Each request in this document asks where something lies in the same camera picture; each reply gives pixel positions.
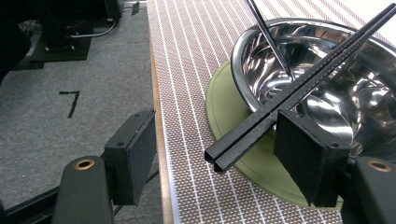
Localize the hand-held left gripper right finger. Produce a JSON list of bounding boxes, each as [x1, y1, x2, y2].
[[273, 109, 351, 208]]

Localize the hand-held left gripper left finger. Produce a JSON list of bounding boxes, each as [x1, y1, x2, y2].
[[103, 108, 158, 207]]

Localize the shiny steel bowl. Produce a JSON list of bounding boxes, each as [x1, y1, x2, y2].
[[231, 17, 396, 164]]

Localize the green round plate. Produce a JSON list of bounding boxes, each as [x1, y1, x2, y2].
[[205, 60, 345, 211]]

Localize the brown white woven placemat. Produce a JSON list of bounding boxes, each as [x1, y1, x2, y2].
[[146, 0, 396, 224]]

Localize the black metal bar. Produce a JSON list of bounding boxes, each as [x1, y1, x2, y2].
[[0, 186, 64, 224]]

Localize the black metal stand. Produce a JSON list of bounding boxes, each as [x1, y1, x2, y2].
[[12, 0, 93, 71], [103, 0, 124, 21]]

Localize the thin black cable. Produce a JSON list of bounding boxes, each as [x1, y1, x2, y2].
[[112, 169, 160, 217]]

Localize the grey cable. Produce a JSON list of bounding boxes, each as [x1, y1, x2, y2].
[[69, 18, 119, 39]]

